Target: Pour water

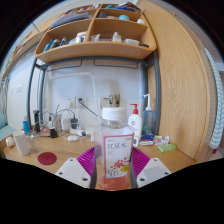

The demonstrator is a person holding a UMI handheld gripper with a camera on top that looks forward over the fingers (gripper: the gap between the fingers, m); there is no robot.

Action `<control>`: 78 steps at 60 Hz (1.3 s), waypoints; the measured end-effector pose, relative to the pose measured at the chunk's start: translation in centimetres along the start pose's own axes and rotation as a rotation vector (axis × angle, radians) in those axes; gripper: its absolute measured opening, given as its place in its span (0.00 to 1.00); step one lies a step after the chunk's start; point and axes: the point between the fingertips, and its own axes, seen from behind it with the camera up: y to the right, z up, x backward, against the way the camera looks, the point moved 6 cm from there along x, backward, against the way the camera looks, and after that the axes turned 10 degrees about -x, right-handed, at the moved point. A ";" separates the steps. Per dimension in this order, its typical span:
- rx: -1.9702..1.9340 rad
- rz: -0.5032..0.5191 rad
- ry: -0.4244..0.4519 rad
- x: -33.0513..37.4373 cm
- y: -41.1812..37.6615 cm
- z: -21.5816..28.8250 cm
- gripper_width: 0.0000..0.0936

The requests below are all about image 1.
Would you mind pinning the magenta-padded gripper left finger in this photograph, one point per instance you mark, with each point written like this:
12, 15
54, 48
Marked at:
71, 171

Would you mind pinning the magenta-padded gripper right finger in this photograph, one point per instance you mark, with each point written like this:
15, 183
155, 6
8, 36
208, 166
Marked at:
153, 171

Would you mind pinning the clear bottle with pink drink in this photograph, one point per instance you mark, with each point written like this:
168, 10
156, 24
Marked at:
115, 150

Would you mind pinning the green wipes pack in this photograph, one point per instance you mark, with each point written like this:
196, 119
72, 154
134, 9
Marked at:
166, 147

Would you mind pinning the flat round red coaster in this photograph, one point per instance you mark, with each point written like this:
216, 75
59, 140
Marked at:
47, 158

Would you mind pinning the white earbuds case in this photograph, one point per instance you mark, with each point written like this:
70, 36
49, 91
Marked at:
73, 138

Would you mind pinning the blue and white box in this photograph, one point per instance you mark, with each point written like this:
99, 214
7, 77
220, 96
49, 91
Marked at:
147, 138

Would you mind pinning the white power strip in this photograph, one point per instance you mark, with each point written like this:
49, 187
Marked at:
80, 132

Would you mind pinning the small black cylinder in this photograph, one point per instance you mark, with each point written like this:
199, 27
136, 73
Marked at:
53, 133

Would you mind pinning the white pump bottle red nozzle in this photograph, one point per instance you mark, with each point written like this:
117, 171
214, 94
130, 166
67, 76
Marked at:
135, 123

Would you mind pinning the blue spray bottle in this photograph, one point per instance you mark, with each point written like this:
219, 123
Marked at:
148, 118

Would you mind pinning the white paper cup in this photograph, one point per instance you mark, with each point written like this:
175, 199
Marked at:
21, 144

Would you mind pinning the black upright device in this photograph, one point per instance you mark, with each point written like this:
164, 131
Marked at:
36, 120

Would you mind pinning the blue tube with white cap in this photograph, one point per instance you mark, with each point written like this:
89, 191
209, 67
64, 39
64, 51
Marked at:
26, 126

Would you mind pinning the small pale round ball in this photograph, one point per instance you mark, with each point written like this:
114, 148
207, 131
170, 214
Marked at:
10, 142

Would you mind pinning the bed with teal pillow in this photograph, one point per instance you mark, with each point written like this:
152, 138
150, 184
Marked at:
4, 128

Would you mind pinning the small tree figurine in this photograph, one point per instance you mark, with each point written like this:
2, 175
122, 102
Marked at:
114, 100

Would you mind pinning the striped hanging towel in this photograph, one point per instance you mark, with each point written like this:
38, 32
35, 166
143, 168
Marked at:
216, 110

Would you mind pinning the wooden shelf unit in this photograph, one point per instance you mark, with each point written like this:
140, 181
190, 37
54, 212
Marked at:
96, 51

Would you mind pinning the white wall socket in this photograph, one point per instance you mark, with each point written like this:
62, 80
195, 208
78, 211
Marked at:
70, 102
82, 101

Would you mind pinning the white wall box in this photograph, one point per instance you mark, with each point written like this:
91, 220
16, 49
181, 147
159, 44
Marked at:
104, 101

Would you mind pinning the grey metal frame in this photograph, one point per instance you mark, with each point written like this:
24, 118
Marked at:
156, 93

